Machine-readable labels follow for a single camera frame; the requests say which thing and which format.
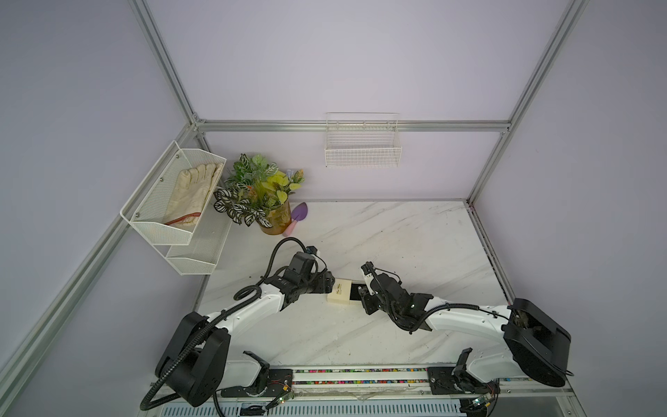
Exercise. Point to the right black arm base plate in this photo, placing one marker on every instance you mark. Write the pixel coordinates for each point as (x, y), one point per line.
(444, 381)

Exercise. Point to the lower white mesh shelf basket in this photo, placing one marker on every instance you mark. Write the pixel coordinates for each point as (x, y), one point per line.
(203, 253)

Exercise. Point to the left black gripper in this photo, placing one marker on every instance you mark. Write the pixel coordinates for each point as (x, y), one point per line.
(324, 284)

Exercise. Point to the artificial green leafy plant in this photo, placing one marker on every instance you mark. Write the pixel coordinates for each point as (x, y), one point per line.
(254, 187)

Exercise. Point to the upper white mesh shelf basket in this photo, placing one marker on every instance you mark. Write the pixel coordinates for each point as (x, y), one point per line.
(166, 208)

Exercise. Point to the cream work gloves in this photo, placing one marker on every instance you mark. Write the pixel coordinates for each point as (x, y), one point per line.
(192, 189)

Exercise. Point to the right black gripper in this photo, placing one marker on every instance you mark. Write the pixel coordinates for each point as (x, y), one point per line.
(366, 297)

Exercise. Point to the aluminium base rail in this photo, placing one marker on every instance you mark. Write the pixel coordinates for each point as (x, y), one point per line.
(360, 381)

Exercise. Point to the white wire wall basket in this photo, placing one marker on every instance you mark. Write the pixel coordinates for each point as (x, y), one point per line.
(356, 140)

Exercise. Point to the white mesh shelf basket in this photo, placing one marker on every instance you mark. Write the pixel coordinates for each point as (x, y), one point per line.
(166, 208)
(203, 253)

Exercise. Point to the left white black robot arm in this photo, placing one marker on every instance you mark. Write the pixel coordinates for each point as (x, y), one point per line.
(193, 364)

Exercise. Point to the cream drawer jewelry box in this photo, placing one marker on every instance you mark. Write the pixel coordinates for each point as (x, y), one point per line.
(345, 292)

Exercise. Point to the purple pink garden trowel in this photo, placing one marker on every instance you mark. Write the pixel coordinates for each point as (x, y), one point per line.
(298, 214)

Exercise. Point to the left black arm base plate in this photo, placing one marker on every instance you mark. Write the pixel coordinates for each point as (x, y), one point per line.
(276, 382)

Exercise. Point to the amber glass plant pot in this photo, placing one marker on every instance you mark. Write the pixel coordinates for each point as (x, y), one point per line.
(277, 220)

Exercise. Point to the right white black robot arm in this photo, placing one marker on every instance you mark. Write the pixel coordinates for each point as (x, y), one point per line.
(526, 341)

